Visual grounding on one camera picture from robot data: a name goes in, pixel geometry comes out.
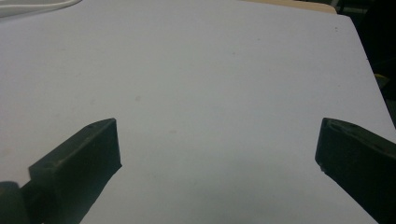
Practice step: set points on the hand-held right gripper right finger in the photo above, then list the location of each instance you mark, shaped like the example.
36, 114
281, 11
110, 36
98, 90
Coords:
358, 161

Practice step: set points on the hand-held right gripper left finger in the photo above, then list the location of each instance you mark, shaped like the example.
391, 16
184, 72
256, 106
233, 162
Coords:
77, 161

